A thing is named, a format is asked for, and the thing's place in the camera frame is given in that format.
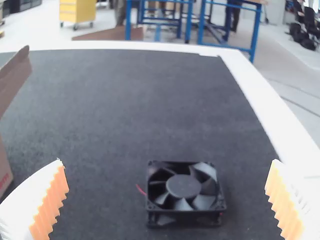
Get black mat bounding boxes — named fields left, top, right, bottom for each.
left=0, top=49, right=286, bottom=240

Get black bag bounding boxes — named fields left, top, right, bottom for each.
left=289, top=22, right=317, bottom=52

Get blue metal frame table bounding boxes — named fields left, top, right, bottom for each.
left=124, top=0, right=195, bottom=43
left=184, top=0, right=263, bottom=64

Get black square fan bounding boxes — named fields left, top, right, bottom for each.
left=136, top=159, right=228, bottom=229

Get yellow wheeled cabinet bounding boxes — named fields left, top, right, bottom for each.
left=59, top=0, right=97, bottom=31

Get cardboard box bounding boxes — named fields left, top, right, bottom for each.
left=0, top=44, right=33, bottom=201

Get person's legs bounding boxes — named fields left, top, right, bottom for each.
left=224, top=0, right=243, bottom=33
left=114, top=0, right=128, bottom=27

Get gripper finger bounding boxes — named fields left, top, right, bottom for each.
left=0, top=157, right=70, bottom=240
left=264, top=158, right=320, bottom=240

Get brown cardboard sheet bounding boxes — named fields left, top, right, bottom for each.
left=71, top=25, right=145, bottom=42

